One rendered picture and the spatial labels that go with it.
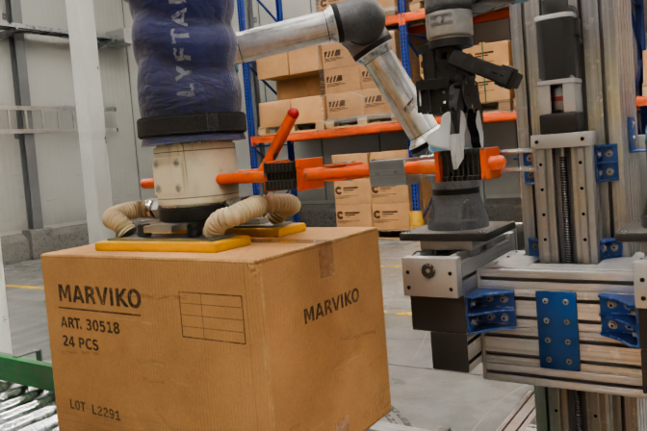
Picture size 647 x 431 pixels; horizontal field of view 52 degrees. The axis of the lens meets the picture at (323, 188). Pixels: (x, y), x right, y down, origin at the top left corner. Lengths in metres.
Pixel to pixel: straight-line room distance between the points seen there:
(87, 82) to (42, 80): 7.28
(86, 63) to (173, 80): 3.05
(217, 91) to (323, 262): 0.40
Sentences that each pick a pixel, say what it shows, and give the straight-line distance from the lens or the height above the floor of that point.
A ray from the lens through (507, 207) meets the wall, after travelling 9.85.
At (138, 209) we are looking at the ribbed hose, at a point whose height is 1.16.
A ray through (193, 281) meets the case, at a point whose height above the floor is 1.04.
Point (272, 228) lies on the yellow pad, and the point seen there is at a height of 1.10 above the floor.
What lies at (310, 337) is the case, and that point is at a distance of 1.23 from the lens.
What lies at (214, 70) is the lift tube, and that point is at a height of 1.43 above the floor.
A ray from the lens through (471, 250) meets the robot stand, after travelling 1.62.
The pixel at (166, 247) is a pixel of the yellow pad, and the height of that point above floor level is 1.09.
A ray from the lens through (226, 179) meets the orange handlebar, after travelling 1.34.
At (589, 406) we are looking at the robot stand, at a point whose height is 0.60.
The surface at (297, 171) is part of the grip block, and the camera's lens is 1.22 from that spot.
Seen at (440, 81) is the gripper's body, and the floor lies 1.35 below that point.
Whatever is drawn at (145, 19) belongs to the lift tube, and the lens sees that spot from 1.40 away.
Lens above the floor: 1.25
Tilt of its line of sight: 3 degrees down
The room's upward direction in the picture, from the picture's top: 5 degrees counter-clockwise
